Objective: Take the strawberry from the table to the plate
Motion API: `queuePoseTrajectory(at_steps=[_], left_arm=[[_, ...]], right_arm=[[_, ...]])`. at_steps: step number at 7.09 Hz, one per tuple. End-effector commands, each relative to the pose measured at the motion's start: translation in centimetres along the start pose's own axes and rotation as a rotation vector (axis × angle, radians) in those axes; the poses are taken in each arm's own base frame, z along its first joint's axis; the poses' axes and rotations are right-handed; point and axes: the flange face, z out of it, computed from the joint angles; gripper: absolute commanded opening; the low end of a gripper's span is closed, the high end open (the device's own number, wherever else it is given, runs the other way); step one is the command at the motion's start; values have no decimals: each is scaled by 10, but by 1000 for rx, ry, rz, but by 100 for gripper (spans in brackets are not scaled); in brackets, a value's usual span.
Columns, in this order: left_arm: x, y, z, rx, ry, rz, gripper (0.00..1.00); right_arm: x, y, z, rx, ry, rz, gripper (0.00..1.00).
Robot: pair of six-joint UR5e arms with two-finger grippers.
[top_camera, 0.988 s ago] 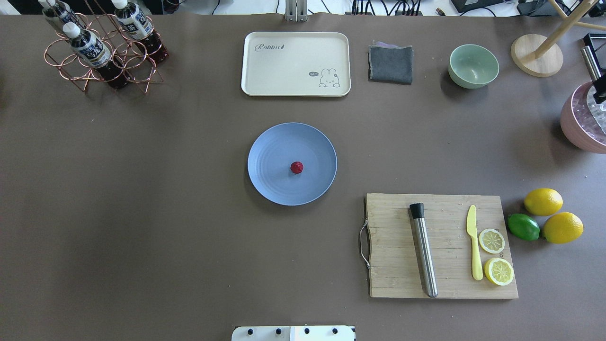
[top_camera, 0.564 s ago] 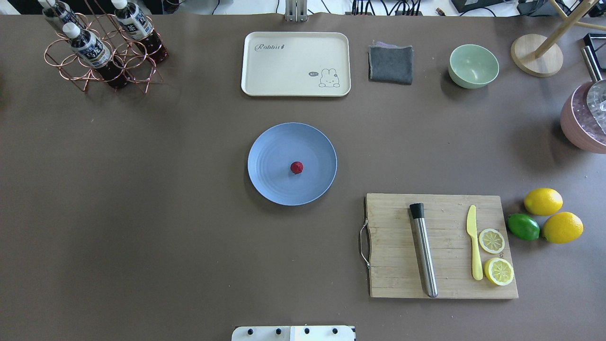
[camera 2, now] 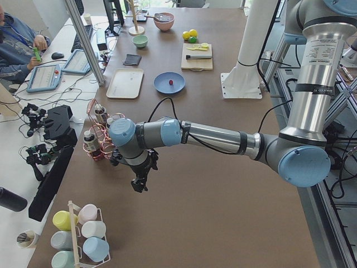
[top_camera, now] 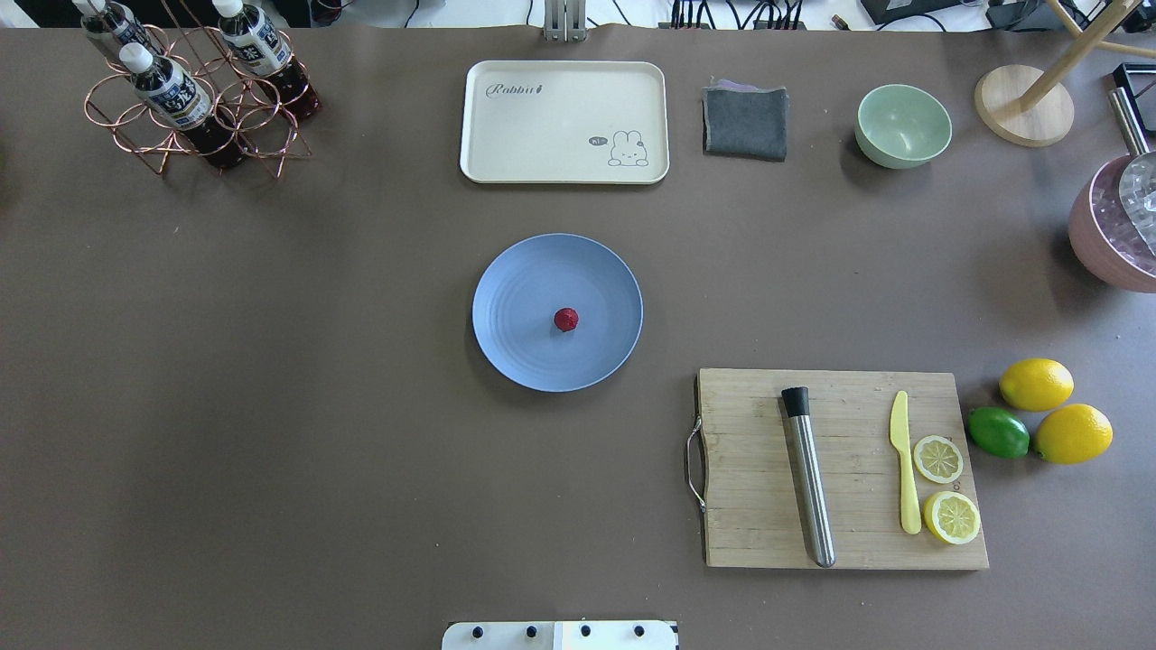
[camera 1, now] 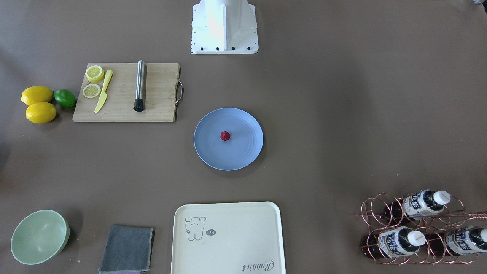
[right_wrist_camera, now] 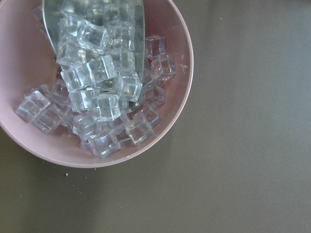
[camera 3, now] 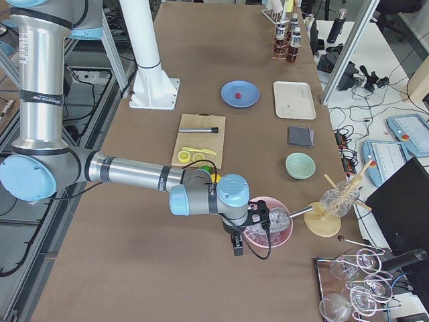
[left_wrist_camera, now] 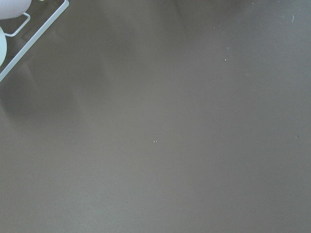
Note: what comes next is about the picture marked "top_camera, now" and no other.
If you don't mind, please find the red strawberry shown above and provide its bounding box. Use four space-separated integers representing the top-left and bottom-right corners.
553 306 581 332

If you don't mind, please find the blue round plate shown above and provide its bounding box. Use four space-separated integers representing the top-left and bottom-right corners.
473 232 644 394

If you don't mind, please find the cream rabbit tray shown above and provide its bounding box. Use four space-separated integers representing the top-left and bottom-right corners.
459 60 670 184

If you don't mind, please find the steel muddler black tip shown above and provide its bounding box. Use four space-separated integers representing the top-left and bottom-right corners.
781 386 837 568

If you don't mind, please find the wooden cutting board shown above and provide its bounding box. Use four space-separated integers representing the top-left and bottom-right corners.
696 367 988 571

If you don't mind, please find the grey folded cloth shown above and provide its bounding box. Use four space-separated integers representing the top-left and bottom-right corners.
702 79 791 162

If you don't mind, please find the yellow plastic knife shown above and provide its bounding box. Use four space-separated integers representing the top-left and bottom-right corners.
889 390 922 535

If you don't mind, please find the green bowl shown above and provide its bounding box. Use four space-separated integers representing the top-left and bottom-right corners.
855 84 953 170

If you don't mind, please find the lemon slice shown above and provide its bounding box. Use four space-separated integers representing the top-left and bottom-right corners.
922 492 981 544
912 435 965 485

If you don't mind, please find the green lime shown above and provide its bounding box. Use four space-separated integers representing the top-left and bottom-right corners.
966 406 1030 460

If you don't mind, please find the yellow lemon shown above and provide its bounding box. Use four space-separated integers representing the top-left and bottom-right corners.
998 357 1075 412
1035 404 1114 464

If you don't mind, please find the dark drink bottle white cap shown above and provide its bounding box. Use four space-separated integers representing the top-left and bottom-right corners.
119 42 247 170

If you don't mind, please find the wooden cup tree stand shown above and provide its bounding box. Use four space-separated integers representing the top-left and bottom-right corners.
975 1 1153 147

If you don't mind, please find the pink bowl with ice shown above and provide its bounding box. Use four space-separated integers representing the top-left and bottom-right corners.
1068 155 1155 293

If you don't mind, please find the metal ice scoop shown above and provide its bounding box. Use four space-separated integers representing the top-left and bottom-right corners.
1109 87 1155 254

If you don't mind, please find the aluminium frame post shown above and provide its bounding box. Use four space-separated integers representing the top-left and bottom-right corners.
542 0 587 42

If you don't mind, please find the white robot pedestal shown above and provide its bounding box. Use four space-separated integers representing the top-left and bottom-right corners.
440 618 680 649

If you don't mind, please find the copper wire bottle rack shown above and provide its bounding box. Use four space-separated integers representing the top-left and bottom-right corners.
76 1 323 176

